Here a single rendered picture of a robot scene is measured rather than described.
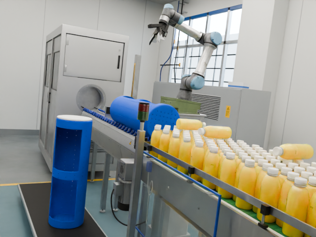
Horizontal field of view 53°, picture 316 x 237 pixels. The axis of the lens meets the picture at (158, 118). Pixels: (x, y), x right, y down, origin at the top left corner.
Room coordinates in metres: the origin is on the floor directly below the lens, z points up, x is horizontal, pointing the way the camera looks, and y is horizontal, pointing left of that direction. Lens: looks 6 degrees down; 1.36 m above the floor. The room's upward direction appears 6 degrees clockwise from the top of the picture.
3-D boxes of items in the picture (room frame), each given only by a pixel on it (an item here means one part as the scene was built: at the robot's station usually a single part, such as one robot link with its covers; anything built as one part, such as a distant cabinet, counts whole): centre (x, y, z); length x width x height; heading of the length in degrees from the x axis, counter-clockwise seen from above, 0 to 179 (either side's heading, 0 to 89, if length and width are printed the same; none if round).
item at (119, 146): (3.23, 0.41, 0.79); 2.17 x 0.29 x 0.34; 27
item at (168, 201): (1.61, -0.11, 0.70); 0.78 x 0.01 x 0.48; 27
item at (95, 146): (4.14, 0.79, 0.31); 0.06 x 0.06 x 0.63; 27
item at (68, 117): (2.56, 0.67, 1.03); 0.28 x 0.28 x 0.01
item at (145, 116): (1.79, 0.09, 1.18); 0.06 x 0.06 x 0.05
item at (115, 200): (3.26, 0.35, 0.31); 0.06 x 0.06 x 0.63; 27
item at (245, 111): (4.80, -0.61, 0.72); 2.15 x 0.54 x 1.45; 30
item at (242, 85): (4.09, -0.98, 1.48); 0.24 x 0.12 x 0.08; 38
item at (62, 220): (2.56, 0.67, 0.59); 0.28 x 0.28 x 0.88
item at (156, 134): (2.06, 0.00, 0.99); 0.07 x 0.07 x 0.19
